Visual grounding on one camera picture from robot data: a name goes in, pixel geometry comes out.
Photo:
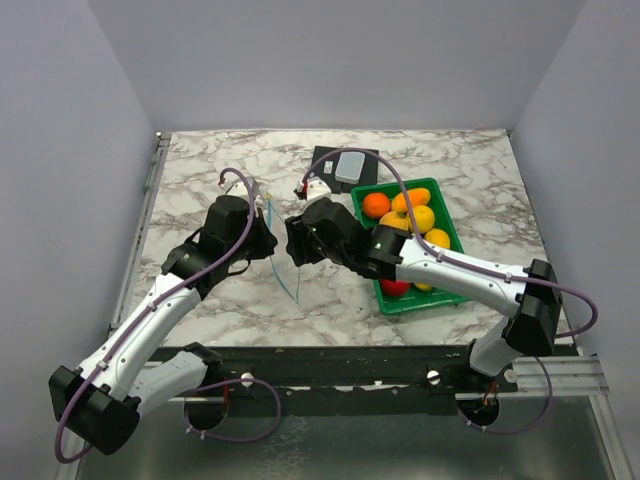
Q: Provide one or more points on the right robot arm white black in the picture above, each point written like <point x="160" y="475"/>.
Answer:
<point x="526" y="297"/>

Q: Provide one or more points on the yellow banana bunch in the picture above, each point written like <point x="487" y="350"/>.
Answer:
<point x="423" y="287"/>

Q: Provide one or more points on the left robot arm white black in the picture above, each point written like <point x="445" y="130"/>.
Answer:
<point x="103" y="399"/>

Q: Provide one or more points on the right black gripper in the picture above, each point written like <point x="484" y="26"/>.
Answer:
<point x="298" y="241"/>

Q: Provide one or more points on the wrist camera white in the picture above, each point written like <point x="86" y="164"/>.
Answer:
<point x="239" y="189"/>
<point x="312" y="189"/>

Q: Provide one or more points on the yellow lemon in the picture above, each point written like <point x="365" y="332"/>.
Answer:
<point x="438" y="237"/>

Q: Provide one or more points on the grey translucent small case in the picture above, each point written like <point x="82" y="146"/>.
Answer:
<point x="349" y="167"/>

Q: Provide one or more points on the black flat box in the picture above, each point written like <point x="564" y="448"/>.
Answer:
<point x="327" y="170"/>

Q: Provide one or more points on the yellow peach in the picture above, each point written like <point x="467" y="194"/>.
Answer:
<point x="396" y="219"/>

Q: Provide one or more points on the orange fruit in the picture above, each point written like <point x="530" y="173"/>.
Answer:
<point x="376" y="205"/>

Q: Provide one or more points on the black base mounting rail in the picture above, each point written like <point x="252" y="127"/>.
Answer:
<point x="349" y="381"/>

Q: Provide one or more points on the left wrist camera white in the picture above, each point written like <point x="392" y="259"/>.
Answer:
<point x="239" y="189"/>

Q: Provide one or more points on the green plastic tray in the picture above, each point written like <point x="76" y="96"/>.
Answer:
<point x="398" y="300"/>

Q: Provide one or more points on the red apple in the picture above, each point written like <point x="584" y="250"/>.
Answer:
<point x="394" y="288"/>

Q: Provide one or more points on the clear zip top bag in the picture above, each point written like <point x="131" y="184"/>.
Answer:
<point x="287" y="275"/>

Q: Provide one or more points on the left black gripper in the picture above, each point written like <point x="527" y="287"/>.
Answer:
<point x="267" y="240"/>

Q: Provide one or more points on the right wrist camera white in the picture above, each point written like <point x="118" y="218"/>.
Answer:
<point x="312" y="189"/>

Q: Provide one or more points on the orange yellow mango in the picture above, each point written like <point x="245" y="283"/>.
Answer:
<point x="415" y="197"/>

